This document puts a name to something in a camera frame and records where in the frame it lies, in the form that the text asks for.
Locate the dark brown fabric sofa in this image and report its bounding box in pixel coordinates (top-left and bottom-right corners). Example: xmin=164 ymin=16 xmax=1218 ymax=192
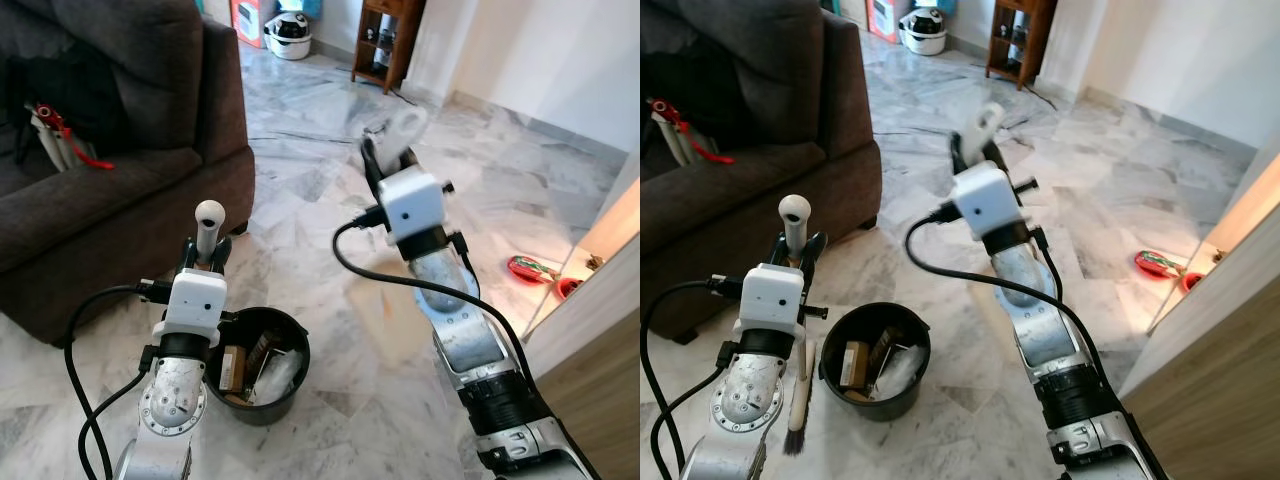
xmin=640 ymin=0 xmax=884 ymax=343
xmin=0 ymin=0 xmax=257 ymax=347

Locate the dark wooden shelf unit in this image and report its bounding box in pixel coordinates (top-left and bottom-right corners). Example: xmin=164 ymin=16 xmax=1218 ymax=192
xmin=351 ymin=0 xmax=427 ymax=95
xmin=984 ymin=0 xmax=1059 ymax=92

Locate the small brown box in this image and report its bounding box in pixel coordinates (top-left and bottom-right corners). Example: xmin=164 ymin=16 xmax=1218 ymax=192
xmin=219 ymin=344 xmax=249 ymax=395
xmin=841 ymin=340 xmax=871 ymax=391

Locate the white round appliance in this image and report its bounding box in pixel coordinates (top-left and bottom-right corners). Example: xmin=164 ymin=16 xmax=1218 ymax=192
xmin=896 ymin=4 xmax=950 ymax=57
xmin=262 ymin=9 xmax=314 ymax=62

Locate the clear plastic wrapper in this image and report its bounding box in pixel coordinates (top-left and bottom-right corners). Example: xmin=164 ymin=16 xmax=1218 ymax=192
xmin=872 ymin=345 xmax=926 ymax=401
xmin=250 ymin=348 xmax=303 ymax=405

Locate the red and white box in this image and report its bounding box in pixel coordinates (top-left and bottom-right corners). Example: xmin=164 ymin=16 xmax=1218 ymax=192
xmin=864 ymin=0 xmax=912 ymax=44
xmin=229 ymin=0 xmax=278 ymax=50

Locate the white bundle with red ribbon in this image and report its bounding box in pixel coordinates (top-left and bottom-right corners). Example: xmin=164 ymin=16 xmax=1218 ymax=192
xmin=28 ymin=99 xmax=117 ymax=174
xmin=646 ymin=96 xmax=736 ymax=167

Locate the round black bucket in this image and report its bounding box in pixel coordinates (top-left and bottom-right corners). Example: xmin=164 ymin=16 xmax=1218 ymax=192
xmin=204 ymin=306 xmax=312 ymax=428
xmin=819 ymin=301 xmax=932 ymax=423

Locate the red and green packet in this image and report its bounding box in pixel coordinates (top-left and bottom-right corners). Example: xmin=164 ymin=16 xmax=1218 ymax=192
xmin=1134 ymin=249 xmax=1192 ymax=280
xmin=507 ymin=254 xmax=562 ymax=287

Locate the light wooden cabinet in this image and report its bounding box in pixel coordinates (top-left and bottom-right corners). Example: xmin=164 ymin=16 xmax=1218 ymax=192
xmin=518 ymin=150 xmax=641 ymax=480
xmin=1118 ymin=130 xmax=1280 ymax=480

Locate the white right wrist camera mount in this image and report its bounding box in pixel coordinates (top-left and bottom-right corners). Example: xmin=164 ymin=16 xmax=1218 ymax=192
xmin=379 ymin=167 xmax=448 ymax=248
xmin=949 ymin=161 xmax=1025 ymax=239

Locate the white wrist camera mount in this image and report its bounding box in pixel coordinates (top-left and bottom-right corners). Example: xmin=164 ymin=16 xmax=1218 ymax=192
xmin=379 ymin=167 xmax=448 ymax=248
xmin=158 ymin=267 xmax=229 ymax=348
xmin=738 ymin=262 xmax=808 ymax=338
xmin=949 ymin=161 xmax=1025 ymax=239

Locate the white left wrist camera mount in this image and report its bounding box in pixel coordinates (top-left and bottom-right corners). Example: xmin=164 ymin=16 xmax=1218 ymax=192
xmin=738 ymin=262 xmax=808 ymax=338
xmin=158 ymin=267 xmax=229 ymax=348

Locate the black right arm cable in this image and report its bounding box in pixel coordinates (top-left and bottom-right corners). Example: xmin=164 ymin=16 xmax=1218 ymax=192
xmin=332 ymin=205 xmax=531 ymax=371
xmin=904 ymin=200 xmax=1101 ymax=351

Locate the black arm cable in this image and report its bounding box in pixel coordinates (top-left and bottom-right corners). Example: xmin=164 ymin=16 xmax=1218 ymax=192
xmin=63 ymin=283 xmax=169 ymax=480
xmin=640 ymin=276 xmax=743 ymax=480
xmin=332 ymin=205 xmax=531 ymax=371
xmin=904 ymin=200 xmax=1101 ymax=351

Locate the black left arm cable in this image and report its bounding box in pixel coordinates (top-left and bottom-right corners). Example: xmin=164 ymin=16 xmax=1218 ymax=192
xmin=640 ymin=276 xmax=743 ymax=480
xmin=63 ymin=283 xmax=169 ymax=480

